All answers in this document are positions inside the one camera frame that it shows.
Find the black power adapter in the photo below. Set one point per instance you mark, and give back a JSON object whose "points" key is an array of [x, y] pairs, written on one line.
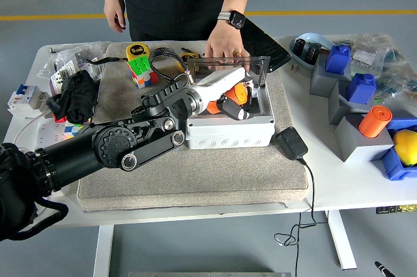
{"points": [[291, 143]]}

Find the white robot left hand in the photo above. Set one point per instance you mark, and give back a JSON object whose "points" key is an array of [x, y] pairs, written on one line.
{"points": [[221, 79]]}

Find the yellow tape measure black label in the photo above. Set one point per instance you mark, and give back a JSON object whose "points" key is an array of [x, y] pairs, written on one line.
{"points": [[137, 50]]}

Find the black cloth bundle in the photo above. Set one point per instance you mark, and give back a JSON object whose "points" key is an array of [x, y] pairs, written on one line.
{"points": [[78, 94]]}

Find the grey transparent box lid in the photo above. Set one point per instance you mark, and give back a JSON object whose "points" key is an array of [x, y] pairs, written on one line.
{"points": [[262, 68]]}

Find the light blue bowl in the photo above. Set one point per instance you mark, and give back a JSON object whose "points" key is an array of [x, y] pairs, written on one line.
{"points": [[321, 40]]}

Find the white table leg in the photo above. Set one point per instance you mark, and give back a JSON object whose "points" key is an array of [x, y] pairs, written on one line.
{"points": [[342, 241], [104, 251]]}

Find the person's left hand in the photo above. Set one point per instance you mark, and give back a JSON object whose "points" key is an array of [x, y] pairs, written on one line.
{"points": [[224, 44]]}

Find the black flat case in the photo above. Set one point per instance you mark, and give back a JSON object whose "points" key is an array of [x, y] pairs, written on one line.
{"points": [[270, 49]]}

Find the small black component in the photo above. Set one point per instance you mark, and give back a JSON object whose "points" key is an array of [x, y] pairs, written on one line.
{"points": [[299, 45], [312, 52]]}

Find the blue plastic block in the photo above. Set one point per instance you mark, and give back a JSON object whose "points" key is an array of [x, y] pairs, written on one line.
{"points": [[360, 89], [337, 60]]}

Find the orange cylindrical battery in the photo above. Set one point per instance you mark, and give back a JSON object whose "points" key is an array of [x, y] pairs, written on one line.
{"points": [[374, 124], [239, 93]]}

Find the large colourful puzzle cube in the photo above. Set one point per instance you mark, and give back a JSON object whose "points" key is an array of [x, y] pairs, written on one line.
{"points": [[141, 71]]}

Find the small colourful puzzle cube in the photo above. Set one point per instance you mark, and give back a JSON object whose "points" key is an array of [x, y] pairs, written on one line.
{"points": [[73, 130]]}

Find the small metal pin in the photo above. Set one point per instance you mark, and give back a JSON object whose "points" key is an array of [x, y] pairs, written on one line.
{"points": [[294, 67]]}

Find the small red object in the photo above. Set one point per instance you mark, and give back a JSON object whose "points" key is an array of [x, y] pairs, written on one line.
{"points": [[59, 120]]}

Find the white plastic junction box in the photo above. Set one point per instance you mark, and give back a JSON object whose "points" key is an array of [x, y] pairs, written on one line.
{"points": [[228, 133]]}

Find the black table control panel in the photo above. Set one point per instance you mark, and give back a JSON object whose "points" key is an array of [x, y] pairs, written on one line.
{"points": [[395, 209]]}

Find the clear bag with hardware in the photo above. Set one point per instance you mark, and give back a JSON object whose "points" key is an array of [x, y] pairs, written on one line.
{"points": [[65, 55]]}

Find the white power strip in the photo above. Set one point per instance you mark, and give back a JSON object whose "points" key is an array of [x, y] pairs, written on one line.
{"points": [[49, 133]]}

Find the blue storage bin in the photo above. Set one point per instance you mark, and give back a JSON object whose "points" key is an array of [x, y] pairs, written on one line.
{"points": [[394, 166]]}

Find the grey plastic block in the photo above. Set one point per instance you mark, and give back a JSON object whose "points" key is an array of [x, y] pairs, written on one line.
{"points": [[355, 145], [321, 83], [339, 110]]}

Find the white blue circuit breaker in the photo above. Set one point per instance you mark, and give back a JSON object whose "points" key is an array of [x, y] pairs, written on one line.
{"points": [[24, 96]]}

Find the grey-brown mat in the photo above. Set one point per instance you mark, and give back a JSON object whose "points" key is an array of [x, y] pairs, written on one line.
{"points": [[195, 176]]}

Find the purple white packaged part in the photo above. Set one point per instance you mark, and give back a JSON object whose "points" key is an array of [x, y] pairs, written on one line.
{"points": [[60, 76]]}

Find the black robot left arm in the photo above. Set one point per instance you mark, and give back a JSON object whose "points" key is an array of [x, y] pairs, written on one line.
{"points": [[81, 156]]}

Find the yellow lemon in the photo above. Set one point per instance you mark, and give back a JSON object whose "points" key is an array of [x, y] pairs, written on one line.
{"points": [[405, 146]]}

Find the person's right hand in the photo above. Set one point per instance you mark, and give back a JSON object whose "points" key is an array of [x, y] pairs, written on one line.
{"points": [[115, 11]]}

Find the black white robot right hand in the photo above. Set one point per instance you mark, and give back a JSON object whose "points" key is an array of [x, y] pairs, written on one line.
{"points": [[383, 270]]}

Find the black wrist watch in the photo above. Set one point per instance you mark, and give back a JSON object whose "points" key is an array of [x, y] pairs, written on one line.
{"points": [[236, 19]]}

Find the clear bag of parts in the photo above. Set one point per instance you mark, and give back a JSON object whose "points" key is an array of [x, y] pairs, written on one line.
{"points": [[400, 75], [374, 45]]}

